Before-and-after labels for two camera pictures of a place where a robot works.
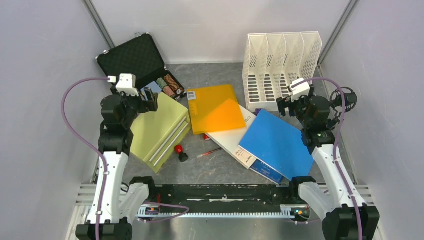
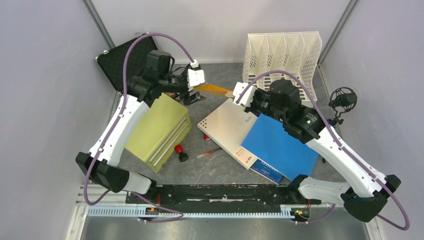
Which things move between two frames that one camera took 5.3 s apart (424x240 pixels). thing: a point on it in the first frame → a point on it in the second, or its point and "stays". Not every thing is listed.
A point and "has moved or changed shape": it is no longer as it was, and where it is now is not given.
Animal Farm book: [266, 171] stays
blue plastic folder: [278, 143] stays
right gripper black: [284, 103] → [251, 107]
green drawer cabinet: [155, 135] stays
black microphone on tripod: [336, 101] stays
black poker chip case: [138, 56] stays
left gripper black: [145, 106] → [189, 100]
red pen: [208, 152] stays
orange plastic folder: [214, 108] has moved or changed shape
